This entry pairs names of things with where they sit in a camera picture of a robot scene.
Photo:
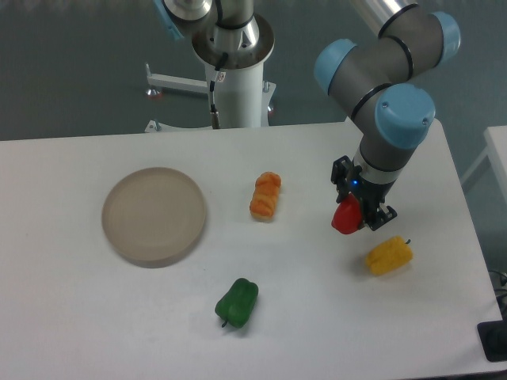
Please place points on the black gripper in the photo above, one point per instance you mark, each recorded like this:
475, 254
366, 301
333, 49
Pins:
371, 197

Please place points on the red toy pepper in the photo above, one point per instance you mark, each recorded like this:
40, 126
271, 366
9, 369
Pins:
347, 218

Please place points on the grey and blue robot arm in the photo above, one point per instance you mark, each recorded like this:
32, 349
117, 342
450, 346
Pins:
372, 85

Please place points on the yellow toy pepper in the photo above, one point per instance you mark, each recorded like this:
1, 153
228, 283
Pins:
388, 256

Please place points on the green toy pepper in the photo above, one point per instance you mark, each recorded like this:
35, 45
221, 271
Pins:
236, 306

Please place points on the beige round plate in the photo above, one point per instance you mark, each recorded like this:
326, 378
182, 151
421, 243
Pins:
154, 217

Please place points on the orange toy bread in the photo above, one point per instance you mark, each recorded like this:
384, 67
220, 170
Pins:
265, 196

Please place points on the white side table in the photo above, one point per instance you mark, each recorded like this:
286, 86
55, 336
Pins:
493, 156

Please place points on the black box at table edge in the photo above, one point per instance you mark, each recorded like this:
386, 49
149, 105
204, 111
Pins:
492, 335

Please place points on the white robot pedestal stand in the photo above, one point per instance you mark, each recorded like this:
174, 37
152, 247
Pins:
233, 59

